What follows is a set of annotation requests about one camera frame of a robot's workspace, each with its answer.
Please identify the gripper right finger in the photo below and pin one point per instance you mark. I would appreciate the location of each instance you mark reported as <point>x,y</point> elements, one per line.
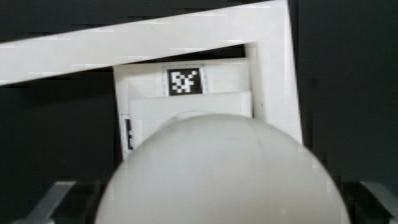
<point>372,203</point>

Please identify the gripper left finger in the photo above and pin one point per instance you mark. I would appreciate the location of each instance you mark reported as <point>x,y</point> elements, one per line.
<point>69,204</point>

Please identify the white lamp bulb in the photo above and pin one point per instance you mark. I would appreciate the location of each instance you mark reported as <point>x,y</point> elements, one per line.
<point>221,172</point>

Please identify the white lamp base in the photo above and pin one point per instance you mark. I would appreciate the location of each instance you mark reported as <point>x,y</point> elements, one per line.
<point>168,91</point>

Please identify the white table fence frame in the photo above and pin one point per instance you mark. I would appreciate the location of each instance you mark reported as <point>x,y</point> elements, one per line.
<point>252,24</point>

